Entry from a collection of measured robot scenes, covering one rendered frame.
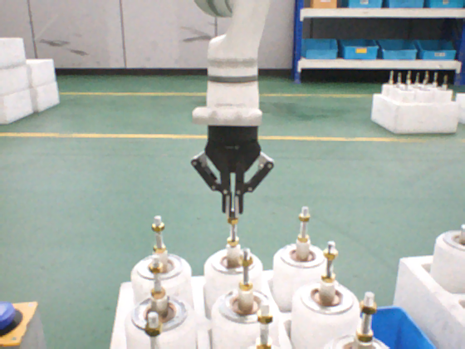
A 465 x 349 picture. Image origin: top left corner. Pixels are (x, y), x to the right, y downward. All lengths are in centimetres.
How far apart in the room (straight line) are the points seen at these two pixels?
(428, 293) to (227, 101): 50
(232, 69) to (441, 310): 54
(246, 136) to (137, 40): 526
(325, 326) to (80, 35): 568
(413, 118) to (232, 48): 225
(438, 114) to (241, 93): 231
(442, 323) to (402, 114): 201
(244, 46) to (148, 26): 522
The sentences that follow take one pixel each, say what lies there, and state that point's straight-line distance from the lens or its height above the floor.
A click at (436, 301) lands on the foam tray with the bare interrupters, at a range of 84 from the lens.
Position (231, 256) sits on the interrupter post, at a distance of 70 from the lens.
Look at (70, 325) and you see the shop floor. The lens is 104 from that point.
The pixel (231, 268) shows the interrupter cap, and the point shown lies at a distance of 69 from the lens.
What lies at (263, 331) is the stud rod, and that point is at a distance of 49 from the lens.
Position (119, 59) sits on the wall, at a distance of 591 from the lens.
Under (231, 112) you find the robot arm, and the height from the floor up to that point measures 51.
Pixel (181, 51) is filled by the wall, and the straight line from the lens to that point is 570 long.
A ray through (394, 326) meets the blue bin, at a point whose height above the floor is 8.
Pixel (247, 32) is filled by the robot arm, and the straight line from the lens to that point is 58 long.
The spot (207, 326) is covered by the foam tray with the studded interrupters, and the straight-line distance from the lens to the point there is 70.
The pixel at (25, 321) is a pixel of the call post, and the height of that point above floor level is 31.
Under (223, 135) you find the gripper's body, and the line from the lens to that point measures 59.
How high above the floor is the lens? 62
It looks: 19 degrees down
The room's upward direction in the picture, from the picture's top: straight up
